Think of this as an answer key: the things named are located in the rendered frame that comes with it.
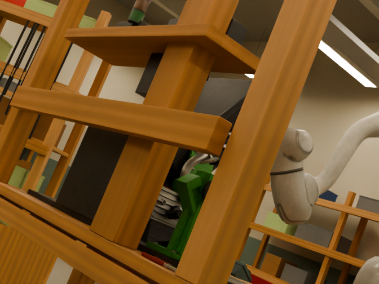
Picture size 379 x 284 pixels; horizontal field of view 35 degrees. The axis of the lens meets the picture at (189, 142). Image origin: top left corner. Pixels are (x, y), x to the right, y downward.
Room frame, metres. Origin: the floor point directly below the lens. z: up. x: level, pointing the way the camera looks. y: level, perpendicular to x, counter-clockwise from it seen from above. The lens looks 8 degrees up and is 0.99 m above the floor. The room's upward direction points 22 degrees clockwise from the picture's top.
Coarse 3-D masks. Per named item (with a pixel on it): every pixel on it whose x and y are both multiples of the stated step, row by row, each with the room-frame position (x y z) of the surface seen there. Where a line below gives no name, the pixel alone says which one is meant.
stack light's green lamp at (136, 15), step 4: (132, 12) 2.10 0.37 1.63; (136, 12) 2.10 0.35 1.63; (140, 12) 2.10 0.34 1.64; (132, 16) 2.10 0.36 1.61; (136, 16) 2.10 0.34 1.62; (140, 16) 2.10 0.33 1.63; (128, 20) 2.12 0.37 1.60; (132, 20) 2.10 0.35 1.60; (136, 20) 2.10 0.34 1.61; (140, 20) 2.11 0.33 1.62
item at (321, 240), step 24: (264, 192) 8.67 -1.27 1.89; (360, 216) 7.29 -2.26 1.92; (264, 240) 8.93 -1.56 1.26; (288, 240) 7.99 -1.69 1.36; (312, 240) 7.82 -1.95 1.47; (336, 240) 7.50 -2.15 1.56; (360, 240) 7.79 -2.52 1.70; (264, 264) 8.34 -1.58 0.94; (288, 264) 7.97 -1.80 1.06; (360, 264) 7.09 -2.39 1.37
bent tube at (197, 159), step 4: (196, 156) 2.03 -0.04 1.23; (200, 156) 2.04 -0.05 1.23; (204, 156) 2.04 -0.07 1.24; (208, 156) 2.06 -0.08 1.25; (188, 160) 2.02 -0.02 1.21; (192, 160) 2.02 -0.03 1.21; (196, 160) 2.02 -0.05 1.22; (200, 160) 2.03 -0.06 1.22; (204, 160) 2.06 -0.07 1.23; (184, 164) 2.01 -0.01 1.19; (188, 164) 2.01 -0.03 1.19; (192, 164) 2.01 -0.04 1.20; (196, 164) 2.03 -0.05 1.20; (184, 168) 2.00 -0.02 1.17; (188, 168) 2.00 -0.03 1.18; (180, 172) 2.01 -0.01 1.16; (184, 172) 2.00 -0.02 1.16; (188, 172) 2.00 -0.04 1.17; (180, 176) 2.00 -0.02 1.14
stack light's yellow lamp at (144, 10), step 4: (136, 0) 2.11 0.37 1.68; (140, 0) 2.10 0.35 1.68; (144, 0) 2.10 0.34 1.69; (136, 4) 2.10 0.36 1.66; (140, 4) 2.10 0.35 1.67; (144, 4) 2.10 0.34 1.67; (148, 4) 2.11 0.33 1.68; (136, 8) 2.10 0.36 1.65; (140, 8) 2.10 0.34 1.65; (144, 8) 2.10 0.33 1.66; (144, 12) 2.11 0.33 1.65
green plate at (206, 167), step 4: (192, 152) 2.14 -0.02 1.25; (192, 156) 2.14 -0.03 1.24; (200, 164) 2.16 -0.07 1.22; (204, 164) 2.18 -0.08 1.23; (208, 164) 2.19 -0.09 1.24; (196, 168) 2.15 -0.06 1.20; (200, 168) 2.16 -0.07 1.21; (204, 168) 2.18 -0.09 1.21; (208, 168) 2.19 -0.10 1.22; (212, 168) 2.20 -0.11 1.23; (192, 172) 2.14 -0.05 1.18; (208, 172) 2.19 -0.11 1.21; (176, 184) 2.17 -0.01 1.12; (172, 188) 2.18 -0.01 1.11; (176, 188) 2.16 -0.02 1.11; (176, 192) 2.19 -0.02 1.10
